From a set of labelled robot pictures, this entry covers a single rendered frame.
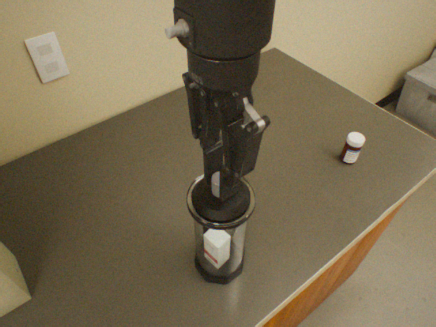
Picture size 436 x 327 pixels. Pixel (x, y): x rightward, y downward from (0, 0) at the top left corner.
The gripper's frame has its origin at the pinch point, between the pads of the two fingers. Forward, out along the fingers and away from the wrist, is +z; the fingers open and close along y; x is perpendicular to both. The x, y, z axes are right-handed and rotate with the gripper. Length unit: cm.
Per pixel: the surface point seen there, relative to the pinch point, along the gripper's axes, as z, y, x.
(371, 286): 122, 20, 79
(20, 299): 26.1, -16.1, -34.7
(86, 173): 28.0, -39.7, -11.9
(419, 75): 89, -45, 209
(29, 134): 25, -59, -19
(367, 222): 28.0, 13.2, 32.2
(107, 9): -1, -59, 11
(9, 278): 18.9, -16.1, -33.3
